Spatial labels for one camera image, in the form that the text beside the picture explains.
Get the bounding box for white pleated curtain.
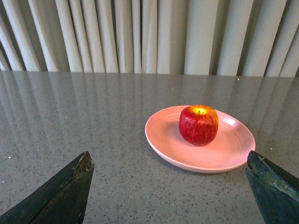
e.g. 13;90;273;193
0;0;299;77

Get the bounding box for red apple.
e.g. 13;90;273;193
178;105;219;147

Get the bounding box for pink plate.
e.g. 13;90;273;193
145;105;256;174

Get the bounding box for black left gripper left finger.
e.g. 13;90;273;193
0;151;94;224

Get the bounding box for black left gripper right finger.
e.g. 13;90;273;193
246;151;299;224

